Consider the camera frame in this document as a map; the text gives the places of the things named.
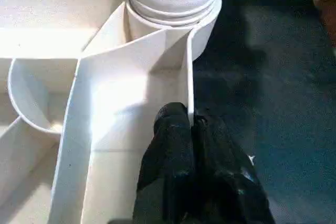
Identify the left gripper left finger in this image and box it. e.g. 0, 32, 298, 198
131, 102, 196, 224

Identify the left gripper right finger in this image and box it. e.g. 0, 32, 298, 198
190, 113, 275, 224

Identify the white plastic table top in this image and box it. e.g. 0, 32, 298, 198
0, 0, 223, 224

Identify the black work mat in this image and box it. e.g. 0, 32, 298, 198
0, 0, 336, 224

